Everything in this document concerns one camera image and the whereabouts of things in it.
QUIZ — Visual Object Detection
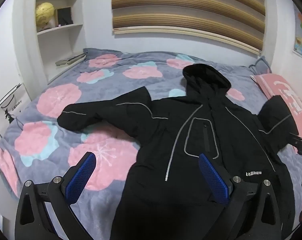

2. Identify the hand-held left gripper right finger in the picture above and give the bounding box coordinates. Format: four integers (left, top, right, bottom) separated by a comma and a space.
199, 153, 282, 240

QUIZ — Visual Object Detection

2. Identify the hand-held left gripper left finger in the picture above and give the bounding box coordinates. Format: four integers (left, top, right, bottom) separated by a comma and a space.
14, 151, 96, 240

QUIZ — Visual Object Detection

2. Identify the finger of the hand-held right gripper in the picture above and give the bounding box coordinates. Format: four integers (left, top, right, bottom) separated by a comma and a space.
289, 133, 302, 158

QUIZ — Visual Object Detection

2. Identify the black hooded jacket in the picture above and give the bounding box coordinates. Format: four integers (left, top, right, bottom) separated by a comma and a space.
57, 64, 300, 240

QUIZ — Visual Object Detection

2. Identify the pink pillow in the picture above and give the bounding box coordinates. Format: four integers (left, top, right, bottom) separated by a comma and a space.
251, 73, 302, 134

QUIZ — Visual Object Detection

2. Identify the grey pillow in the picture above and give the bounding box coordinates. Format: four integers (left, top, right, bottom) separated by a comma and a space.
248, 56, 273, 75

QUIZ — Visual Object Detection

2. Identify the grey floral blanket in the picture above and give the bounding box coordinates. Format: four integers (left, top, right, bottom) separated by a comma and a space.
0, 47, 302, 240

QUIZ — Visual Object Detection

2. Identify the flat stack of books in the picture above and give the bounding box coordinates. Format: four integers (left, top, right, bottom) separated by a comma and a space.
55, 53, 86, 67

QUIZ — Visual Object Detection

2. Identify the yellow globe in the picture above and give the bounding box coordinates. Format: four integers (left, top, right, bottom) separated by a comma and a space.
36, 2, 55, 28

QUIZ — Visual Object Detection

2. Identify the striped window blind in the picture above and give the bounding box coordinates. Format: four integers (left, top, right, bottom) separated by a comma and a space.
110, 0, 266, 55

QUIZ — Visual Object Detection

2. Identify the white wall shelf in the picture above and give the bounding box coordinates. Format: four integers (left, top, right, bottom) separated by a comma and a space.
34, 0, 88, 67

